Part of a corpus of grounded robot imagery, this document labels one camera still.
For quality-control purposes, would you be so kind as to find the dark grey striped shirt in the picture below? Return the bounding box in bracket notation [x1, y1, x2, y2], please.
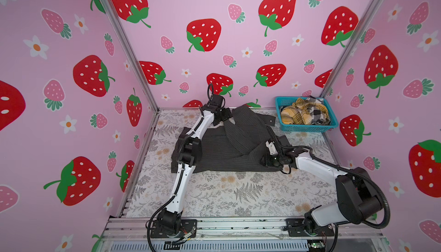
[170, 104, 294, 174]

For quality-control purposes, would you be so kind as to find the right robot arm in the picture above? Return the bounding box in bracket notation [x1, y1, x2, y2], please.
[262, 139, 391, 235]

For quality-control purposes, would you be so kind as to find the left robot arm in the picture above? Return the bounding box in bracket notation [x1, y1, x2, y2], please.
[157, 94, 231, 234]

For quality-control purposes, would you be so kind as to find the teal plastic basket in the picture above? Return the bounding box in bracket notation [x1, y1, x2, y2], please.
[275, 96, 338, 132]

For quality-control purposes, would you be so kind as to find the yellow plaid shirt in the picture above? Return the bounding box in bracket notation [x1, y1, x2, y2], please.
[280, 97, 331, 126]

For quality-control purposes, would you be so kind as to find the left black cable conduit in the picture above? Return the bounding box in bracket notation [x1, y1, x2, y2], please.
[146, 83, 216, 252]

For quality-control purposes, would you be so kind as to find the black cable conduit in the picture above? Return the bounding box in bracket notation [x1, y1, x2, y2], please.
[266, 127, 391, 229]
[146, 83, 216, 252]

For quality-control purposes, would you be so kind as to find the right black cable conduit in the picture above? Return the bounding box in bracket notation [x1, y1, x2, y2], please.
[266, 127, 391, 229]

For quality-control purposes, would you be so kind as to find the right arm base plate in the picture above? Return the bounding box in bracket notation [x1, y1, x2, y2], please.
[283, 218, 335, 237]

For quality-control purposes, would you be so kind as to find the aluminium rail frame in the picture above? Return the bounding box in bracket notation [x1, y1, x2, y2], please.
[93, 217, 392, 252]

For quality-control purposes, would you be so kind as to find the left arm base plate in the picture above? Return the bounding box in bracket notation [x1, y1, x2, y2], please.
[149, 219, 198, 238]

